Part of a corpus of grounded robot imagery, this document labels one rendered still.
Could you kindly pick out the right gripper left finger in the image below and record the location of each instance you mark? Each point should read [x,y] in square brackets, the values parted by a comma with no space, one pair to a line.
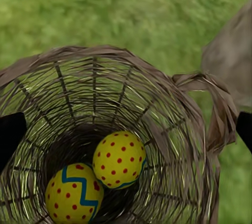
[13,127]

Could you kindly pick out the wicker basket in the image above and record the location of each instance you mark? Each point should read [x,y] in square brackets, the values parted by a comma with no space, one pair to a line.
[168,97]

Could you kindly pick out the easter egg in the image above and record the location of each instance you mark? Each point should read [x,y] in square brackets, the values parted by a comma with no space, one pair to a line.
[119,160]
[74,195]

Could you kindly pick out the tree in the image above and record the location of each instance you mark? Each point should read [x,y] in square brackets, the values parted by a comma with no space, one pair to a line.
[229,55]

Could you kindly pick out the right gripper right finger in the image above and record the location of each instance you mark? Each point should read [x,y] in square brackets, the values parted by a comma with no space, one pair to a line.
[244,128]

